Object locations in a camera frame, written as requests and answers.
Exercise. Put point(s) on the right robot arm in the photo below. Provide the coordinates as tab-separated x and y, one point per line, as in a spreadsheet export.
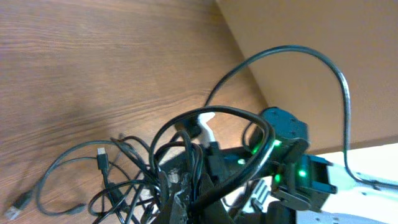
270	178

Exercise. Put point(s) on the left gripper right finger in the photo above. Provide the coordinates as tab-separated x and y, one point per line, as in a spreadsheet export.
214	213

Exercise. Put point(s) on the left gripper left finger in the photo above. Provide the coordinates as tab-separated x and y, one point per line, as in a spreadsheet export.
174	198

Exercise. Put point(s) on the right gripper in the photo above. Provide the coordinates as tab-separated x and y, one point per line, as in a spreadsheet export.
221	171

